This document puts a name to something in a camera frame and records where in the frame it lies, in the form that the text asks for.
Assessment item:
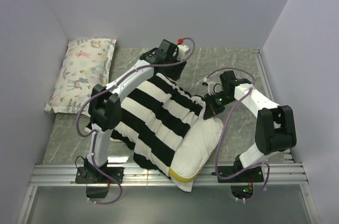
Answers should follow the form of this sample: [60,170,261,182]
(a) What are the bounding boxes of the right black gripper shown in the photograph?
[203,92,235,120]

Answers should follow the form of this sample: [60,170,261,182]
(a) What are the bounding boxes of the white pillow yellow edge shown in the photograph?
[168,118,224,192]

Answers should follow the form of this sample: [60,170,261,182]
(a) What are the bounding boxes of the black white striped pillowcase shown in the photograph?
[110,73,206,176]

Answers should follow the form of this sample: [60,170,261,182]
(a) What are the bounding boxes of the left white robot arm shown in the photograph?
[84,39,189,183]

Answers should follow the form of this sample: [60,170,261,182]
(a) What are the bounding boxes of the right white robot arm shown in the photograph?
[202,70,297,182]

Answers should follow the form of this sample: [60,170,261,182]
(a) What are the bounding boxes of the floral patterned pillow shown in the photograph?
[44,38,116,114]

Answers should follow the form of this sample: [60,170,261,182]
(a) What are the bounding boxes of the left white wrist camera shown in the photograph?
[177,39,190,60]

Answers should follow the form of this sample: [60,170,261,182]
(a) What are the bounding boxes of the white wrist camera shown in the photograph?
[202,77,218,95]
[177,39,190,60]

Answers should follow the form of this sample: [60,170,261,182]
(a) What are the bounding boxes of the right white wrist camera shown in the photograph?
[202,77,218,95]

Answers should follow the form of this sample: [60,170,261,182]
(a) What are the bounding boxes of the aluminium mounting rail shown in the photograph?
[15,162,321,224]

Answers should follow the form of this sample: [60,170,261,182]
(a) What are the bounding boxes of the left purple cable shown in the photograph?
[76,37,196,205]

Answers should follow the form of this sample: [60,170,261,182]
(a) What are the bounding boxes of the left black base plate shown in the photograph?
[75,166,124,184]

